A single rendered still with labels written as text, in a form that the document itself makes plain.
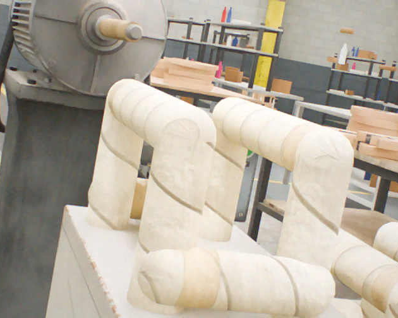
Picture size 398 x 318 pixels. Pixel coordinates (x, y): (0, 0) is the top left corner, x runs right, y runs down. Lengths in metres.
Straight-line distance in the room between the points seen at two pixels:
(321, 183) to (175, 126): 0.09
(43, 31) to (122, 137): 0.90
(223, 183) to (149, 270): 0.20
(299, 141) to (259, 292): 0.09
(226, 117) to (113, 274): 0.16
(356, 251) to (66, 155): 1.15
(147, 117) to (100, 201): 0.15
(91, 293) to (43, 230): 1.19
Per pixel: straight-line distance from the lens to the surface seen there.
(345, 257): 0.56
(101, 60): 1.47
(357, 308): 0.69
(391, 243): 0.66
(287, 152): 0.47
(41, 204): 1.66
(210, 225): 0.61
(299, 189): 0.45
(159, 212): 0.42
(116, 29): 1.30
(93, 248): 0.53
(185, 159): 0.41
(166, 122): 0.42
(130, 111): 0.50
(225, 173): 0.60
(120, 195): 0.58
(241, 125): 0.54
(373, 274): 0.52
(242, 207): 1.59
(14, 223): 1.66
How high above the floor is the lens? 1.24
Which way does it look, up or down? 8 degrees down
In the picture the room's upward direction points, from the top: 11 degrees clockwise
